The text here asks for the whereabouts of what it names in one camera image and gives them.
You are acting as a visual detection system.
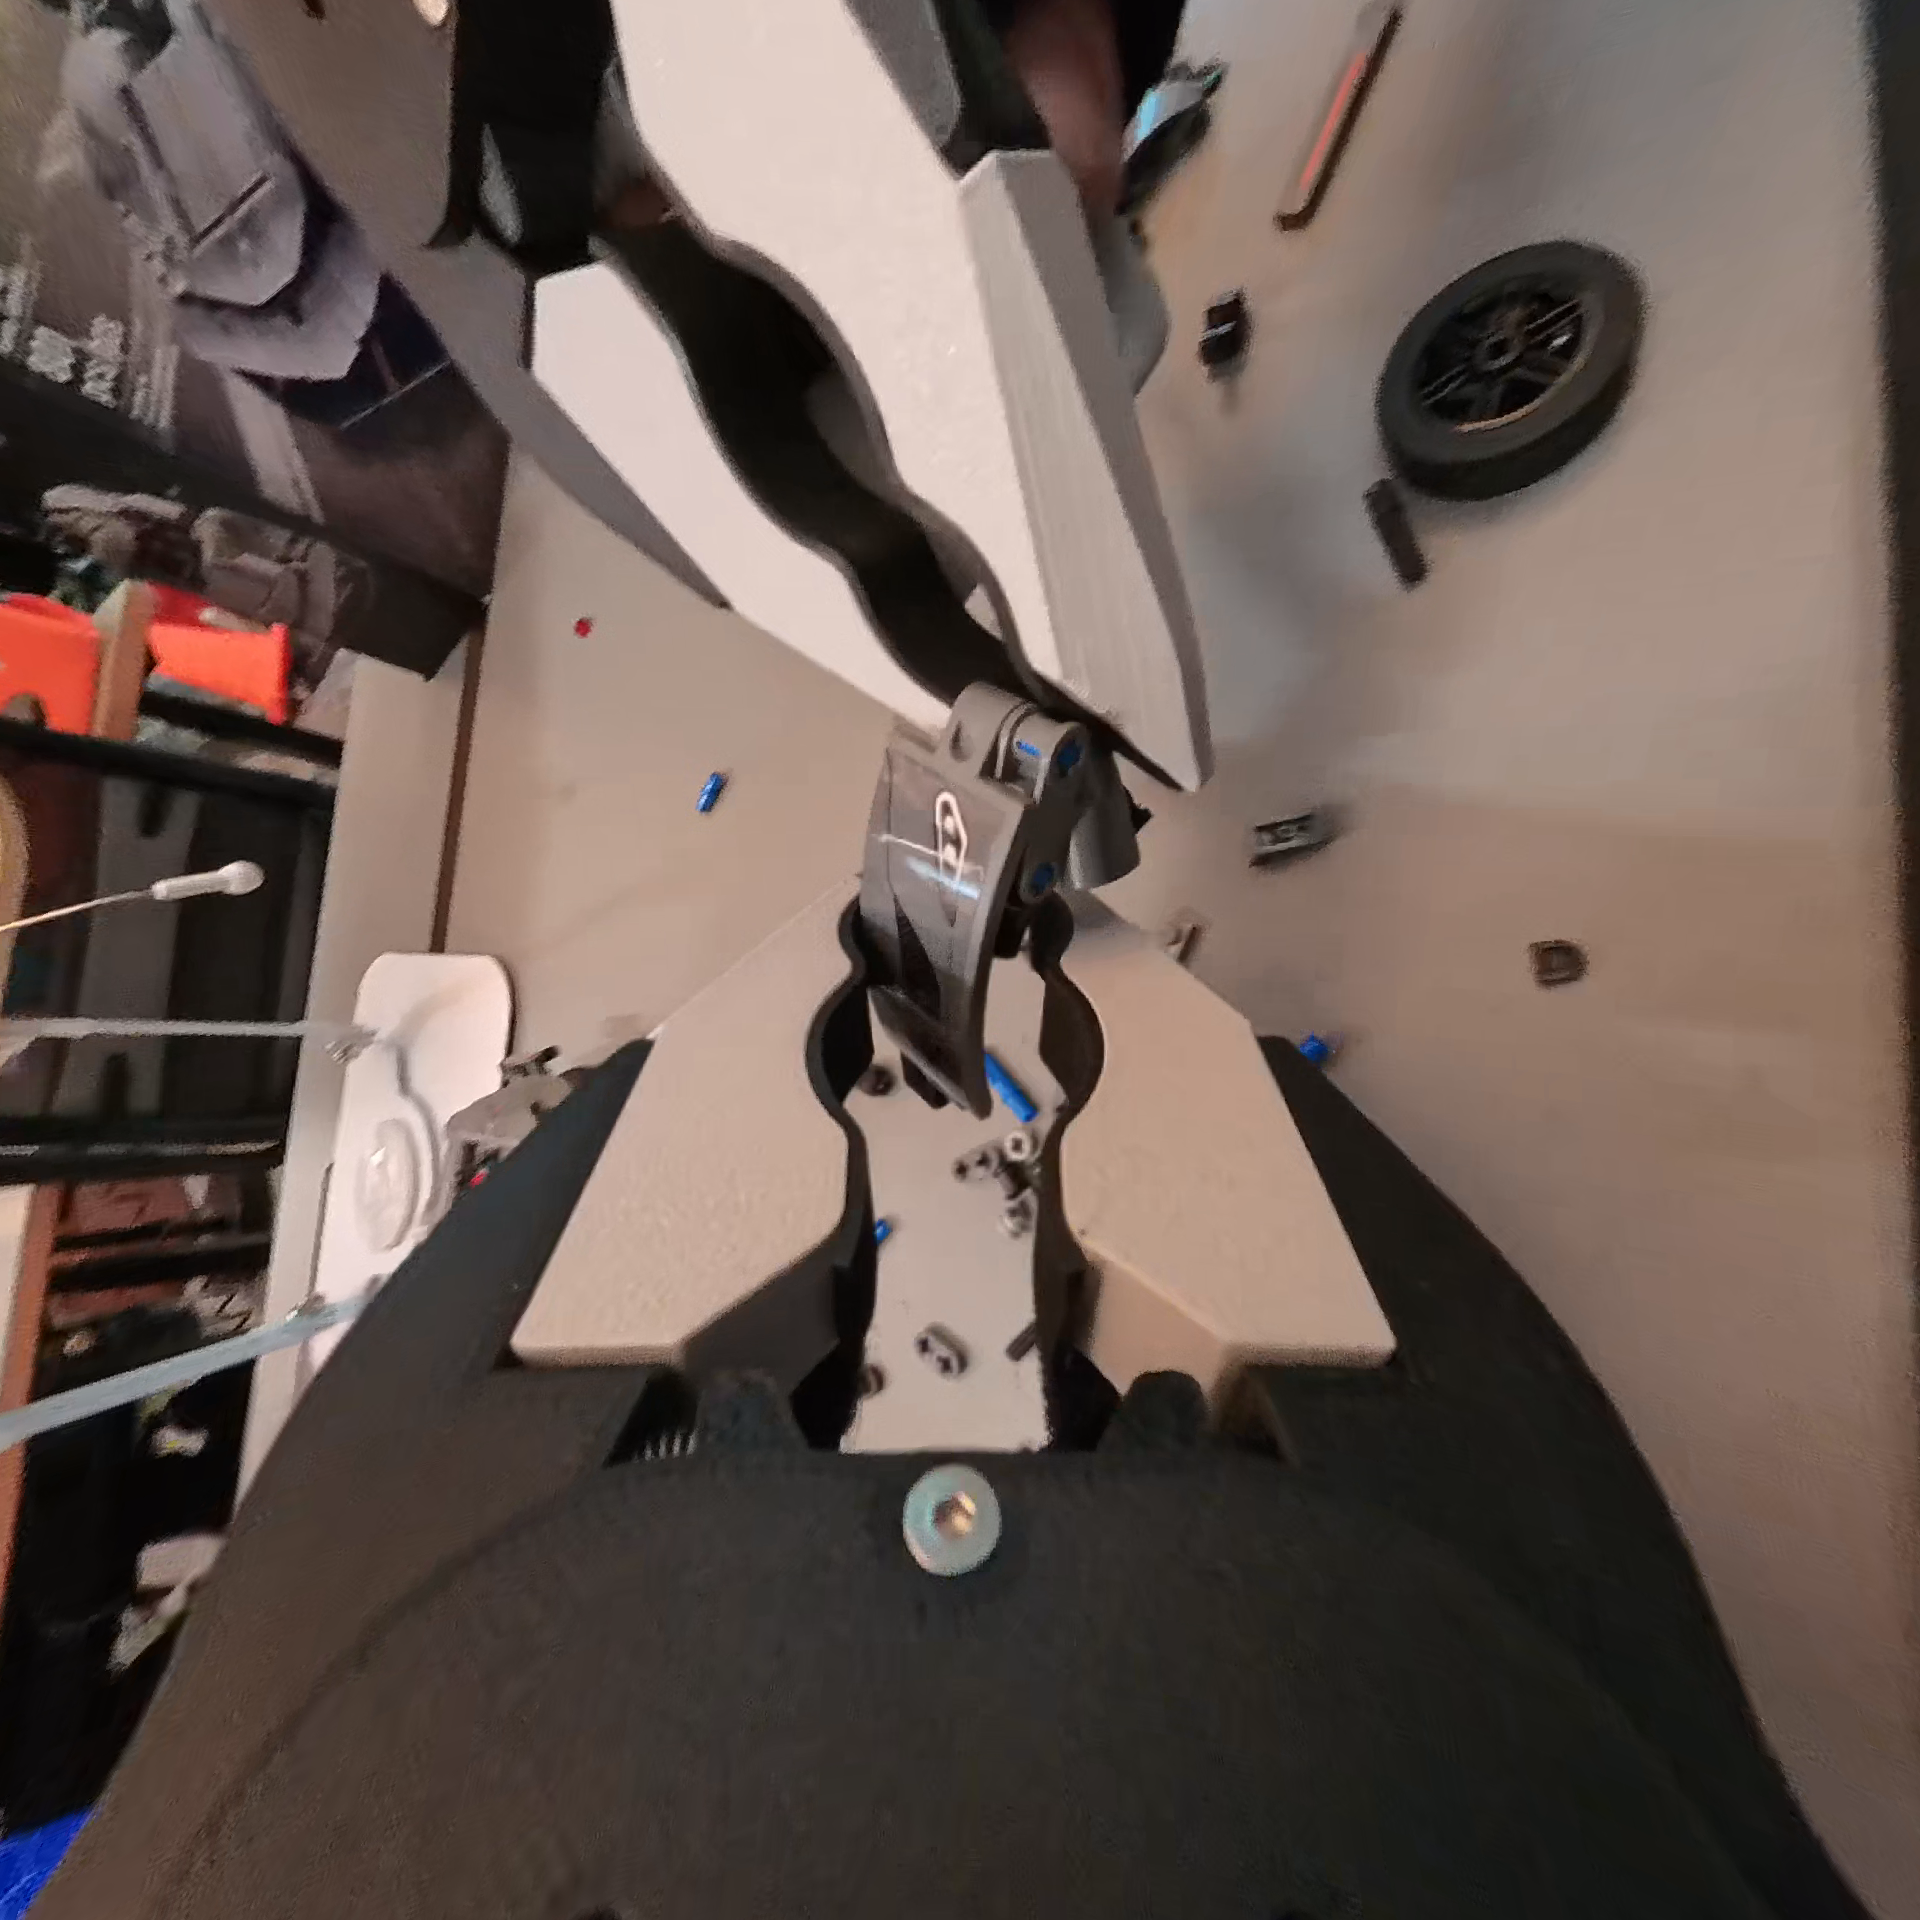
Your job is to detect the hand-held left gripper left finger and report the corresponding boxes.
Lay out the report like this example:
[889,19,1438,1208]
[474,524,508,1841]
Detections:
[510,885,880,1452]

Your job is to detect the dark grey lego fender assembly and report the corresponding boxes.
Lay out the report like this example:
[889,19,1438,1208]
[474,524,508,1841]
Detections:
[854,680,1155,1124]

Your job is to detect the person's right hand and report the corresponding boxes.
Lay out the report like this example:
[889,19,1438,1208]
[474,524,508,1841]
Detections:
[1017,0,1135,212]

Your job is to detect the white tipped cord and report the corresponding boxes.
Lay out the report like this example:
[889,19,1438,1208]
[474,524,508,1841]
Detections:
[0,859,267,941]

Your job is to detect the grey tile with orange stripe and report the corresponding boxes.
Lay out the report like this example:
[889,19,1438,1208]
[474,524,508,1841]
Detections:
[1276,0,1409,234]

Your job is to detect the orange box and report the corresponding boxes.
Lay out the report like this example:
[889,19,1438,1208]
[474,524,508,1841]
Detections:
[0,591,297,741]

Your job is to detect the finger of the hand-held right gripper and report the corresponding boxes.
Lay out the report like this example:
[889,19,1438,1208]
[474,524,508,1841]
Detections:
[599,0,1216,794]
[528,257,903,664]

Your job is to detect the cluster of small lego connectors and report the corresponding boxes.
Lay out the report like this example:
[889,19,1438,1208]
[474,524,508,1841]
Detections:
[959,1128,1052,1242]

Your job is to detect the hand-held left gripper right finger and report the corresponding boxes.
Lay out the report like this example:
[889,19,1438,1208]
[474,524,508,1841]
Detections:
[1035,903,1402,1452]

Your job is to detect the black lego axle connector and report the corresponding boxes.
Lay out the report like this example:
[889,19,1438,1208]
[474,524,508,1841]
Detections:
[1363,481,1431,591]

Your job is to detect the black lego set box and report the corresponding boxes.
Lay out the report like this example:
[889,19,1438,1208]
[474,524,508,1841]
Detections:
[0,0,520,681]

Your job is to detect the blue plastic bin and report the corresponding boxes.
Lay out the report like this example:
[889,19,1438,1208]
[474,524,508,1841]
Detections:
[0,1799,96,1920]

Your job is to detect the black shelf unit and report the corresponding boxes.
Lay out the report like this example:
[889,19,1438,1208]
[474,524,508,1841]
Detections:
[0,720,346,1817]

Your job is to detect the grey lego car model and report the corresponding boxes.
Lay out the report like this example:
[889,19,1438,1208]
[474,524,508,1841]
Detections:
[442,1050,543,1186]

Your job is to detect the black lego wheel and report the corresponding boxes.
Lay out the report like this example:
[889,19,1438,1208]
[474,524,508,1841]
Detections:
[1376,240,1644,501]

